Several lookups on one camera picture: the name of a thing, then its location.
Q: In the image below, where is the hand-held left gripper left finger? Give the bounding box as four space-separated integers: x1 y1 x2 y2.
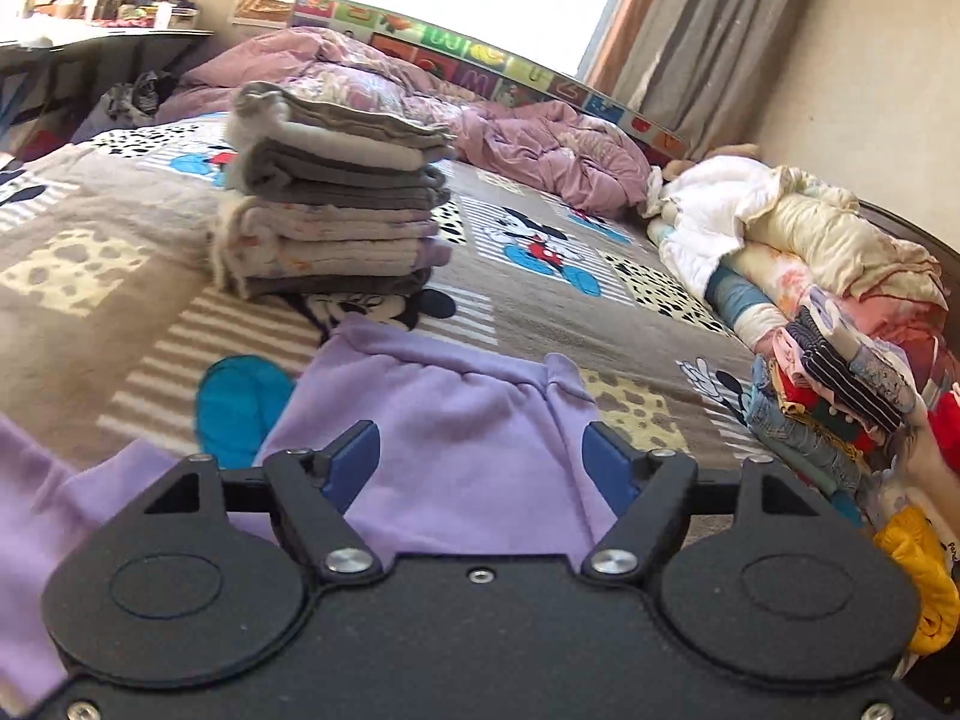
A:
142 420 385 586

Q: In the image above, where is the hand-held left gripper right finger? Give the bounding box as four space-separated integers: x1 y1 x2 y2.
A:
581 422 815 586

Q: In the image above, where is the purple sweater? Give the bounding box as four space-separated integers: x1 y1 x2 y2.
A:
0 315 605 691

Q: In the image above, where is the stack of colourful folded clothes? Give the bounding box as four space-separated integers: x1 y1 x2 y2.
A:
742 300 960 526

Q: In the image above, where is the stack of folded grey clothes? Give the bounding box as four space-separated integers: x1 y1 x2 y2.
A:
210 82 455 297

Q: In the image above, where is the blue folded cloth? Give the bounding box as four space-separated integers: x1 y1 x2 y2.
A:
709 266 785 331

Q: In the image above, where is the cartoon printed brown blanket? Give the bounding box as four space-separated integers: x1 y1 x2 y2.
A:
0 109 863 511

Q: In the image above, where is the pink blanket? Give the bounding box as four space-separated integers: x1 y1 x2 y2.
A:
847 292 960 391

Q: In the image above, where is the cream blanket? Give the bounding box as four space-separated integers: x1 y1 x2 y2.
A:
720 165 950 316

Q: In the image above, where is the yellow knit sweater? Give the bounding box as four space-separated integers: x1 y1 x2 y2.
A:
874 506 960 657

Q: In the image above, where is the purple quilt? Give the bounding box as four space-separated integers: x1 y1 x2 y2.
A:
180 26 653 215

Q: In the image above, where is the dark wooden headboard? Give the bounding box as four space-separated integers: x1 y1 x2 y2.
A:
859 199 960 278

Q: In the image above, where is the colourful alphabet foam mat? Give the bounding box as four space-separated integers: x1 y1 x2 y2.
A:
289 0 687 158

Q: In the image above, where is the dark cloth heap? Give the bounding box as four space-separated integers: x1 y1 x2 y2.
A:
100 71 162 121

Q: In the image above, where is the grey brown curtain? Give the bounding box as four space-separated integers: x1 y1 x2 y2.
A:
585 0 818 158

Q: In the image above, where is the dark desk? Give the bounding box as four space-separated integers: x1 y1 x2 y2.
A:
0 22 215 158

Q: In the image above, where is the row of small desk items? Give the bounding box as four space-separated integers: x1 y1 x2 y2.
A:
82 0 202 29

